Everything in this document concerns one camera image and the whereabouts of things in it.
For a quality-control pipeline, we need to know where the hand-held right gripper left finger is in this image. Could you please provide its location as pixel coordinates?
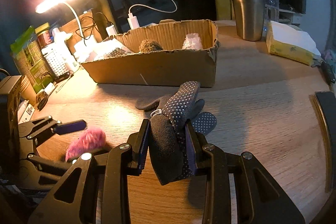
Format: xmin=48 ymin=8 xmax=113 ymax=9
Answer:
xmin=28 ymin=119 xmax=151 ymax=224

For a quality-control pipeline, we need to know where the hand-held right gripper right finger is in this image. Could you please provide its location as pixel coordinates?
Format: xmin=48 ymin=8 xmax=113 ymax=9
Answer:
xmin=185 ymin=124 xmax=306 ymax=224

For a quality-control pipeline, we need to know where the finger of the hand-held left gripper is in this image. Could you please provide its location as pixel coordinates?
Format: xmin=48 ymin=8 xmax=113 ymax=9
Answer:
xmin=20 ymin=148 xmax=112 ymax=189
xmin=18 ymin=115 xmax=87 ymax=141

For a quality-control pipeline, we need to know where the pink fuzzy cloth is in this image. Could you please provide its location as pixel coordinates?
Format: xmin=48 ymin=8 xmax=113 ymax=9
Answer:
xmin=65 ymin=127 xmax=107 ymax=162

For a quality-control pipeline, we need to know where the grey dotted work glove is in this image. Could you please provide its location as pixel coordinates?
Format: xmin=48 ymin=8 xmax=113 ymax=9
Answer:
xmin=135 ymin=80 xmax=218 ymax=186

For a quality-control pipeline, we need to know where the cardboard box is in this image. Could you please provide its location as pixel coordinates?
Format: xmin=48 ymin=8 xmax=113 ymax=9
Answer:
xmin=79 ymin=19 xmax=220 ymax=88

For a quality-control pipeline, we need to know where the white paper towel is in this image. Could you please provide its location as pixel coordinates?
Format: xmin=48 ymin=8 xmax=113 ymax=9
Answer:
xmin=89 ymin=37 xmax=125 ymax=61

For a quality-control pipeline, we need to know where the clear plastic wrap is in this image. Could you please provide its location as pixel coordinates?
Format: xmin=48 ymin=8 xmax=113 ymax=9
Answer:
xmin=182 ymin=33 xmax=203 ymax=51

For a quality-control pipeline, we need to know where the stack of brown paper cups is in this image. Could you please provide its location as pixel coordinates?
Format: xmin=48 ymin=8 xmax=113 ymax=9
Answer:
xmin=19 ymin=75 xmax=38 ymax=107

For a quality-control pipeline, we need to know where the white cube charger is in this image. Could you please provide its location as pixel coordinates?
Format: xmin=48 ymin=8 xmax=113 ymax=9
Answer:
xmin=43 ymin=82 xmax=57 ymax=95

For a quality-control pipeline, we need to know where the black flashlight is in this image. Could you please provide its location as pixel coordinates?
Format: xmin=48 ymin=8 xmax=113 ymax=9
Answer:
xmin=53 ymin=71 xmax=71 ymax=83

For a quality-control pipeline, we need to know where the green paper cup package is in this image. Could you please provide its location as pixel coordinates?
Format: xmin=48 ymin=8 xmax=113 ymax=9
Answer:
xmin=10 ymin=25 xmax=57 ymax=94

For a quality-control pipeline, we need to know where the white pill bottle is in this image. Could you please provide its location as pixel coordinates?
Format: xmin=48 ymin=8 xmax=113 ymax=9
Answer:
xmin=65 ymin=58 xmax=80 ymax=73

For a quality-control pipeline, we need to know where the white woven basket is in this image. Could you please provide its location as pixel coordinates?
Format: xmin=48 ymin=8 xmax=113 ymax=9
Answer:
xmin=41 ymin=43 xmax=69 ymax=78

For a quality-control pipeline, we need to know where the jar with yellow lid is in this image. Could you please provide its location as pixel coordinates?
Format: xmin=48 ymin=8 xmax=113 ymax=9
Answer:
xmin=35 ymin=22 xmax=53 ymax=49

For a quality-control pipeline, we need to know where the yellow tissue pack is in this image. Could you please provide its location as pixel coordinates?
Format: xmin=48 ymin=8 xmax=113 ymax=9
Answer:
xmin=265 ymin=20 xmax=322 ymax=66

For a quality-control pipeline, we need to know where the stainless steel tumbler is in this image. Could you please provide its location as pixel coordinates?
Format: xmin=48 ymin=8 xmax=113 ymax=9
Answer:
xmin=229 ymin=0 xmax=266 ymax=42

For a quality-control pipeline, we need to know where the small black remote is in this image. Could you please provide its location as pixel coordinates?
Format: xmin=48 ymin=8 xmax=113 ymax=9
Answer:
xmin=321 ymin=61 xmax=336 ymax=84

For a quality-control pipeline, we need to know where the white wall charger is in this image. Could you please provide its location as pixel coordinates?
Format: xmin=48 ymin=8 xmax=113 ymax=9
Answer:
xmin=105 ymin=25 xmax=118 ymax=37
xmin=127 ymin=12 xmax=140 ymax=30

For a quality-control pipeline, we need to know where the black cable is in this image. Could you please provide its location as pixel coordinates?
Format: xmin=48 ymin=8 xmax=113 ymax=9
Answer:
xmin=76 ymin=12 xmax=111 ymax=39

